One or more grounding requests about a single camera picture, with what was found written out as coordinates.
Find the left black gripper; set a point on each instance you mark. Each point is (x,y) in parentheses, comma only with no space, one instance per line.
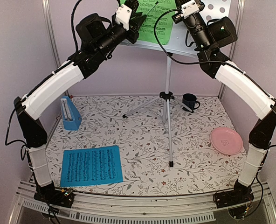
(135,23)

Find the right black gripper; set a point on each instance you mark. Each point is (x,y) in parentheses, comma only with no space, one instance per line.
(176,17)

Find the white perforated music stand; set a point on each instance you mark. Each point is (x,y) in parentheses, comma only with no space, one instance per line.
(174,46)

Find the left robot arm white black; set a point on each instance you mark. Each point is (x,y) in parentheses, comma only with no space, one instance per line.
(95,39)

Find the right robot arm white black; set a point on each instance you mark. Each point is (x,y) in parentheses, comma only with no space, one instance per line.
(209,38)

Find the pink plastic plate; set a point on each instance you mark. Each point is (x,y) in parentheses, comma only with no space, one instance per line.
(226,141)

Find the blue metronome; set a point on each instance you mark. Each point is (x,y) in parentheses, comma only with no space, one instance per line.
(70,115)

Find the blue sheet music page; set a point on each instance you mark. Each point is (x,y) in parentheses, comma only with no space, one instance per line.
(88,167)

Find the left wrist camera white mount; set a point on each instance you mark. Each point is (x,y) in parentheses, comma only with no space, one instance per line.
(123,15)

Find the right aluminium frame post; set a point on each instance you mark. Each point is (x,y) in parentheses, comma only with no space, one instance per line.
(238,6)

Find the aluminium frame post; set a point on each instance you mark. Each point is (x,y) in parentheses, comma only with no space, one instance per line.
(238,6)
(50,31)

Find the left aluminium frame post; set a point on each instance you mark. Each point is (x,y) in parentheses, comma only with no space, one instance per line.
(50,31)

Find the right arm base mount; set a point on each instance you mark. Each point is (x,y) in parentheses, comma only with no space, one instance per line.
(239,194)

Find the front aluminium rail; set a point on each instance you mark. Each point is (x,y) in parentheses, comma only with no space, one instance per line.
(89,208)

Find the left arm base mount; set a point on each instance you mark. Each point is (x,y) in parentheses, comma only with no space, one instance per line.
(46,192)

